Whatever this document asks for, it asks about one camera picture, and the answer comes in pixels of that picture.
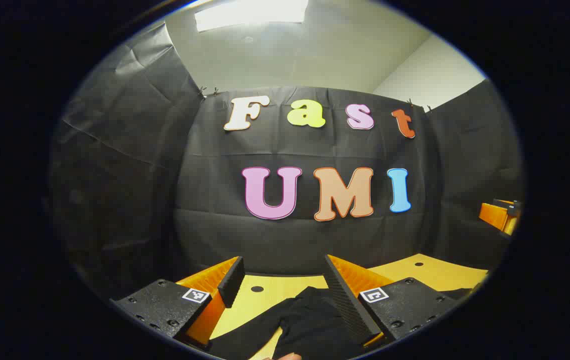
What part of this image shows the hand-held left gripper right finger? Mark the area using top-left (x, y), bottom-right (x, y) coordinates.
top-left (324, 254), bottom-right (461, 348)

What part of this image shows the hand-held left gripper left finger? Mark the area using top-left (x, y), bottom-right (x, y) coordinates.
top-left (110, 256), bottom-right (246, 351)

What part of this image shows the black button-up garment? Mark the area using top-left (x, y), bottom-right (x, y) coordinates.
top-left (207, 286), bottom-right (475, 360)

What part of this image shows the ceiling light panel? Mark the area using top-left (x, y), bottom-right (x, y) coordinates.
top-left (194, 0), bottom-right (310, 32)

